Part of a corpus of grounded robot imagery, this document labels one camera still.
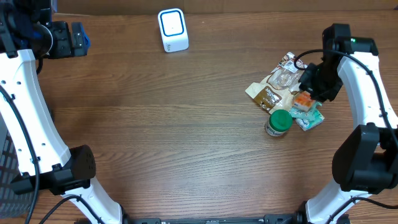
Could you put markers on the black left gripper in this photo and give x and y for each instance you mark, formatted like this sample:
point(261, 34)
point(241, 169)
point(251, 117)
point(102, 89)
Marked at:
point(68, 49)

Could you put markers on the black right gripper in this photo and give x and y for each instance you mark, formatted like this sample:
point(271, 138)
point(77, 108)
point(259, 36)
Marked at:
point(322, 96)

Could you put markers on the orange Kleenex tissue pack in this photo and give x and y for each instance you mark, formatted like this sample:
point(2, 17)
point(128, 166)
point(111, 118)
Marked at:
point(302, 101)

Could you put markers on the teal wet wipes pack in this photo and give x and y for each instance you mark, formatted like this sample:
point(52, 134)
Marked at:
point(310, 115)

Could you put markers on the brown Pantree snack pouch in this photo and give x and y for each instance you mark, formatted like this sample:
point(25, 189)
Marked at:
point(277, 90)

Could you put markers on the green lid jar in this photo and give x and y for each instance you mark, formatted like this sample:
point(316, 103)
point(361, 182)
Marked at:
point(279, 122)

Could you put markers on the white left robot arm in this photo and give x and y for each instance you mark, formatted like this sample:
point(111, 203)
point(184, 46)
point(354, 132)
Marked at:
point(28, 36)

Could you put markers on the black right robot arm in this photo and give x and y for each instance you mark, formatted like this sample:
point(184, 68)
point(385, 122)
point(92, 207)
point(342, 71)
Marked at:
point(366, 163)

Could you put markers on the white barcode scanner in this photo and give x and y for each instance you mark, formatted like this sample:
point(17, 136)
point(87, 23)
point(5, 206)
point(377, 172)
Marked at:
point(173, 30)

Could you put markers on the brown cardboard backdrop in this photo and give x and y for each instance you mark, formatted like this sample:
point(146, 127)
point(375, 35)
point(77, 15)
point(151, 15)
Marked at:
point(143, 7)

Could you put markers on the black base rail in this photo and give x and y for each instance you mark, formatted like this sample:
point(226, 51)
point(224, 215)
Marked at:
point(266, 219)

